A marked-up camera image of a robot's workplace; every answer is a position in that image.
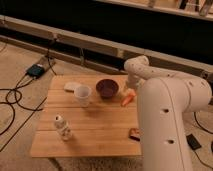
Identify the orange pepper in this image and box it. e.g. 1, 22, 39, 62
121, 90, 136, 107

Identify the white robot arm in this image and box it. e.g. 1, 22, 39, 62
124, 55, 212, 171

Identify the white ceramic cup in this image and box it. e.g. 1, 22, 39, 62
74, 85, 92, 107

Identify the dark purple bowl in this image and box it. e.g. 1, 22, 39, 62
96, 79, 119, 98

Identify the dark candy bar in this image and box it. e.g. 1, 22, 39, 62
129, 128, 140, 141

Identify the wooden table board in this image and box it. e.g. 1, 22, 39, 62
30, 75, 141, 158

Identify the white sponge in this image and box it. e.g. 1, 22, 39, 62
64, 82, 80, 92

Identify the black device on floor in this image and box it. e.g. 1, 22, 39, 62
186, 134, 201, 150

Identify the black power adapter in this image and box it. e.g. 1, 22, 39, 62
26, 64, 45, 79

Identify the black floor cable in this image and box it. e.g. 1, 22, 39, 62
0, 46, 58, 153

